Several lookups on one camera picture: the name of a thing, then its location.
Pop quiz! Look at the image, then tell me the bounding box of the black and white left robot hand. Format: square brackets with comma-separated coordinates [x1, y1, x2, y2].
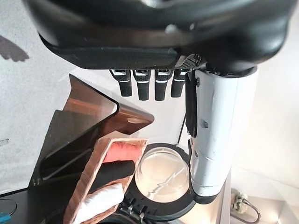
[22, 0, 299, 205]

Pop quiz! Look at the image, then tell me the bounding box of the round washing machine door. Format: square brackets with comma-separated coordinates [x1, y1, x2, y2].
[123, 142, 197, 222]

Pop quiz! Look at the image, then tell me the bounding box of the black washing machine body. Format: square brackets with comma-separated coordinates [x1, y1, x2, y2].
[0, 184, 150, 224]

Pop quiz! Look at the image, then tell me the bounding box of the brown tinted acrylic stand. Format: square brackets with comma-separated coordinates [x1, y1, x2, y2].
[31, 74, 155, 187]

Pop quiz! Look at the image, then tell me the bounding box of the pink red cloth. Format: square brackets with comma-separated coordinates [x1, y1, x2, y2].
[102, 140, 145, 163]

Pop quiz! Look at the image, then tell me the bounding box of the black cloth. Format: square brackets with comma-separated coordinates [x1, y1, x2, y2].
[90, 159, 136, 193]

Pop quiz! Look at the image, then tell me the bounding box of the woven wicker laundry basket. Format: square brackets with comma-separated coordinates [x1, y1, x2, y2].
[63, 137, 150, 224]

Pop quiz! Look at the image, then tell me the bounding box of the white cloth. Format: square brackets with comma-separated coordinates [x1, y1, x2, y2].
[75, 182, 124, 224]

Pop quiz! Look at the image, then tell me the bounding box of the white flower bunch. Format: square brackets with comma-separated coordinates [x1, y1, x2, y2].
[231, 188, 249, 214]

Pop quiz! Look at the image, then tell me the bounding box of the chrome curved faucet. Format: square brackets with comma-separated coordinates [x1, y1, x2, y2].
[231, 197, 262, 222]

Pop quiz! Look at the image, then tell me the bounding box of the thin black cable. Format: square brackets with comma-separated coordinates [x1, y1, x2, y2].
[177, 111, 187, 144]

